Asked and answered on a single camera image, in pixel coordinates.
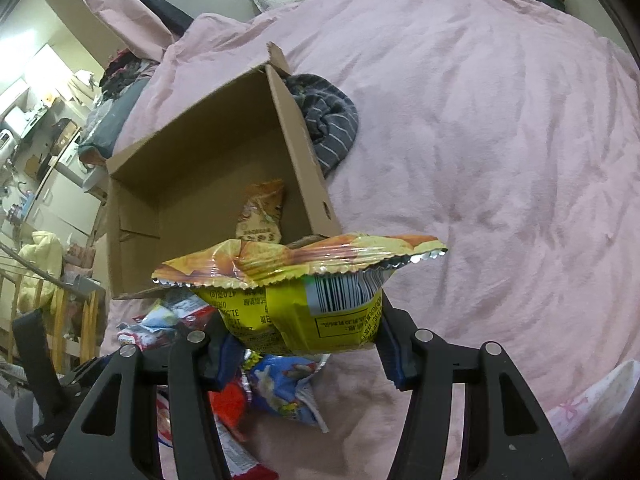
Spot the white and blue snack packet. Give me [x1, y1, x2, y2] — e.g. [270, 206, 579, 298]
[117, 300, 181, 351]

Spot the orange snack packet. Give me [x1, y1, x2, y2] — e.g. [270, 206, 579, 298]
[235, 179, 286, 246]

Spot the dark clothes pile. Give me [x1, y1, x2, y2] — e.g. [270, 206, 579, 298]
[100, 50, 157, 102]

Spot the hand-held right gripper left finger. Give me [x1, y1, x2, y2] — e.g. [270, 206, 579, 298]
[47, 310, 246, 480]

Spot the red and white snack packet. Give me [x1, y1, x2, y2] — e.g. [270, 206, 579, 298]
[170, 295, 216, 331]

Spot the grey striped cloth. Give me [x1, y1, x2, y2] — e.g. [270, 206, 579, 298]
[285, 74, 360, 178]

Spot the white kitchen cabinet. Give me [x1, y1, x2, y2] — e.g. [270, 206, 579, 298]
[25, 150, 108, 243]

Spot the yellow snack bag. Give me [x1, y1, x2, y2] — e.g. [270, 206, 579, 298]
[151, 231, 448, 358]

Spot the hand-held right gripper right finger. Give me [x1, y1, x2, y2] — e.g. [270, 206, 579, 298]
[375, 292, 573, 480]

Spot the white snack bar red end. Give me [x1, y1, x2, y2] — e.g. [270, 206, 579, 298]
[215, 410, 279, 480]

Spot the wooden rack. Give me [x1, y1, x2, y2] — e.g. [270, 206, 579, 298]
[0, 240, 108, 363]

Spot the yellow plush cloth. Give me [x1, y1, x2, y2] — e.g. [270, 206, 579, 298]
[17, 230, 64, 311]

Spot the cardboard box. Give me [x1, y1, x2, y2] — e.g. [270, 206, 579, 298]
[105, 41, 341, 301]

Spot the pink blanket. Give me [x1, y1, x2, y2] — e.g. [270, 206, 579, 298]
[60, 0, 640, 480]

